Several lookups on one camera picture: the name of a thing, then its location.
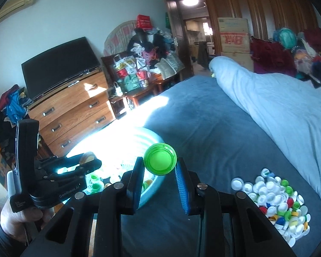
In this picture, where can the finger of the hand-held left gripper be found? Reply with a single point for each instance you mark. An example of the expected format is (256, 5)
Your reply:
(69, 176)
(69, 162)

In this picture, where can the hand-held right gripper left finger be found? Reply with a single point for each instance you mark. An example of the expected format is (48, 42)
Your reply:
(138, 187)

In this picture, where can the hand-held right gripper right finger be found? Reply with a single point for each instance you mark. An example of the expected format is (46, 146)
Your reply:
(182, 190)

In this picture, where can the light blue perforated basket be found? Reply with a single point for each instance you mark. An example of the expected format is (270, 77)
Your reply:
(151, 190)

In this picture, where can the tan plastic cap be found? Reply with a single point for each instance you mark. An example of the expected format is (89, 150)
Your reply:
(87, 157)

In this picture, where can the pile of mixed bottle caps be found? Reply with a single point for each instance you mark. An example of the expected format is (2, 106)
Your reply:
(270, 192)
(95, 184)

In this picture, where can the green plastic cap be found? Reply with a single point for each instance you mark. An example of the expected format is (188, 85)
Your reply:
(159, 162)

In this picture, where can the person's left forearm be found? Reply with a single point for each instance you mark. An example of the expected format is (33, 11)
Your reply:
(5, 243)

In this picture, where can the person's left hand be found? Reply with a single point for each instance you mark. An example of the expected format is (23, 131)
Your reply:
(18, 219)

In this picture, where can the wooden dresser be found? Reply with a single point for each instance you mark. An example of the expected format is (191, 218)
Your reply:
(75, 107)

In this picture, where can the heap of blue red clothes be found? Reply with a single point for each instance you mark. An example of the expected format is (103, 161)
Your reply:
(13, 104)

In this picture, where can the grey blue bed sheet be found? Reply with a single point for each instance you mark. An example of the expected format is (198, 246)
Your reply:
(203, 125)

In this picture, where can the small white paper bag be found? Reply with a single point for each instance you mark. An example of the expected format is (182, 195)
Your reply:
(118, 89)

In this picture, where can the dark wooden side cabinet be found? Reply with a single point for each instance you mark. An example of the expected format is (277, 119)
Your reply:
(141, 92)

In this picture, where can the black flat television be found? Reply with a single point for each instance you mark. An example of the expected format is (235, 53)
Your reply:
(58, 67)

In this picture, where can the green fabric bag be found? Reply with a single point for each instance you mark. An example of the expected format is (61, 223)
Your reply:
(131, 83)

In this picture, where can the red printed tub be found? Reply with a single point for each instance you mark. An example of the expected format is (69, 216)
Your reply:
(143, 79)

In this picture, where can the printed shopping bag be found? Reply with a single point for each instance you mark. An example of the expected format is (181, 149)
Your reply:
(124, 65)

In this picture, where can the light blue fleece blanket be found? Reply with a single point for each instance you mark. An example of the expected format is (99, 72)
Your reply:
(270, 107)

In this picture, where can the round rattan mat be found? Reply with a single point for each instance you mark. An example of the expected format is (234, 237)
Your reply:
(117, 37)

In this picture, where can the chair with dark coat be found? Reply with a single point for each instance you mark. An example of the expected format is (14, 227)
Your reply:
(202, 53)

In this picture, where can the plain cardboard box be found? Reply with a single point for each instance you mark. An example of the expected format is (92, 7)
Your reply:
(238, 61)

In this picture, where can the pile of clothes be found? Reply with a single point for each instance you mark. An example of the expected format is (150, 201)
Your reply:
(149, 45)

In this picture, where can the red gift bag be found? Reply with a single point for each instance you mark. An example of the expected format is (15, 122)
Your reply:
(144, 21)

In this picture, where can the beige air conditioner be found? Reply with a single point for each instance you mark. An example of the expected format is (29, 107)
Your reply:
(13, 4)

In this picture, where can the red printed cardboard box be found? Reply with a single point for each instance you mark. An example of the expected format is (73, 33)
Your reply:
(234, 36)

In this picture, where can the green hanging bag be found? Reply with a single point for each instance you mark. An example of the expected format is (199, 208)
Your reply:
(167, 21)

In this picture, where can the brown wooden door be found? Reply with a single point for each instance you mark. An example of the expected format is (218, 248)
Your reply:
(174, 21)

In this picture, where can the round ceiling light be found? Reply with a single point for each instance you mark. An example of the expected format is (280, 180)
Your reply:
(190, 1)

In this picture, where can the wooden wardrobe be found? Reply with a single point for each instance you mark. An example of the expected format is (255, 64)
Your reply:
(270, 5)

